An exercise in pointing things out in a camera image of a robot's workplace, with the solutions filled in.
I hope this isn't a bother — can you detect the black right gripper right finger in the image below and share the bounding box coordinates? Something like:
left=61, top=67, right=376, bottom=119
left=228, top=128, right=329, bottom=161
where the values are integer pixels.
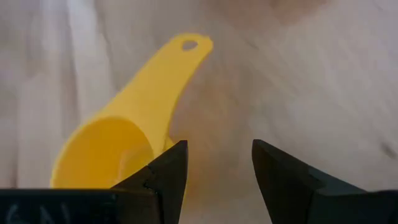
left=251, top=138, right=398, bottom=224

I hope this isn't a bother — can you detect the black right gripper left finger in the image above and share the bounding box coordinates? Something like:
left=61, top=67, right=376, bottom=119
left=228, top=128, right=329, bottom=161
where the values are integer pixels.
left=110, top=139, right=189, bottom=224

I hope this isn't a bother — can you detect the yellow measuring cup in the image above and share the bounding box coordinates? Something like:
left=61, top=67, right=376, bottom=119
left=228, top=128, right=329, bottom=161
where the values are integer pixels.
left=49, top=32, right=215, bottom=190

